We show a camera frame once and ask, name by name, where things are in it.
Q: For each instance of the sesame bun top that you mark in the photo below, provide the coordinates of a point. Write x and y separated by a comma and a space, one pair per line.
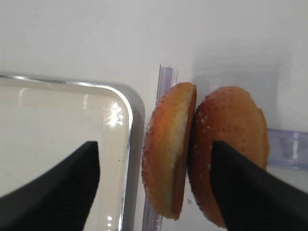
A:
231, 115

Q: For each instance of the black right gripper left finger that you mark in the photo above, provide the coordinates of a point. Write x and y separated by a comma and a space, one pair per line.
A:
58, 200

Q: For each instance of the white rectangular tray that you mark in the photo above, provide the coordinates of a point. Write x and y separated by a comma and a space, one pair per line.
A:
42, 121

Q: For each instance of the clear bun holder rail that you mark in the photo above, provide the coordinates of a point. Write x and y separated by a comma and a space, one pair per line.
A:
288, 159

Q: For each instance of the spare bun half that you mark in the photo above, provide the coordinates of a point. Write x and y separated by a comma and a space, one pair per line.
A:
164, 155

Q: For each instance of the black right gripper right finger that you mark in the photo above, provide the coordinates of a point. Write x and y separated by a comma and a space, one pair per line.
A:
251, 199

